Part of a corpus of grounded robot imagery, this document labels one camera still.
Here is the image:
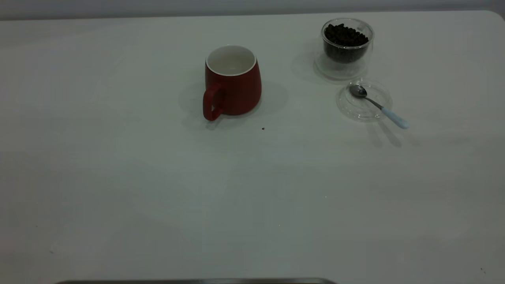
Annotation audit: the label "red ceramic mug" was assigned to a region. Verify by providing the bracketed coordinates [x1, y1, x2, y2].
[203, 45, 262, 121]

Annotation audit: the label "metal spoon light blue handle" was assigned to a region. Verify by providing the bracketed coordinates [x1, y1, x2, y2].
[350, 84, 410, 130]

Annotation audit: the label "glass bowl of coffee beans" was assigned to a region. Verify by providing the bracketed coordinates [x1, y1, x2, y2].
[314, 17, 374, 81]

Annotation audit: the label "dark coffee beans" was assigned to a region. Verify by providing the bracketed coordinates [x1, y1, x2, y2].
[324, 23, 370, 64]

